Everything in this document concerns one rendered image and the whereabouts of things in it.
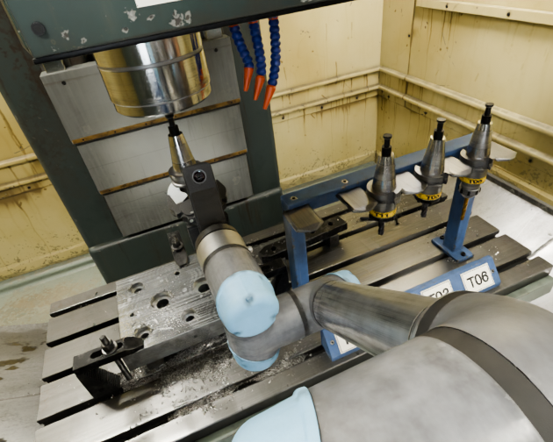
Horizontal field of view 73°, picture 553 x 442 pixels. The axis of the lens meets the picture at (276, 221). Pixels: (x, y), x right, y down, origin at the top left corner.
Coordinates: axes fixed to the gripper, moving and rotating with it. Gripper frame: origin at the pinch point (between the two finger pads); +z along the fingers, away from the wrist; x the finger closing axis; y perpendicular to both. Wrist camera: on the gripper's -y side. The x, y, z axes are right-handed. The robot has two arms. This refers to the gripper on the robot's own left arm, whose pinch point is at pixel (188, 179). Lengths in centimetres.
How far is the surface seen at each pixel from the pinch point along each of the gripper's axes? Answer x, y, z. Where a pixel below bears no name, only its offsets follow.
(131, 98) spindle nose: -5.0, -19.1, -7.4
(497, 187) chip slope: 99, 41, 7
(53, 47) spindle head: -10.2, -29.2, -21.5
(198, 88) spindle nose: 4.8, -18.3, -7.6
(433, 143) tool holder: 42.2, -2.3, -18.1
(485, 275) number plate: 57, 33, -26
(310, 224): 16.0, 4.8, -19.5
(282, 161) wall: 51, 50, 80
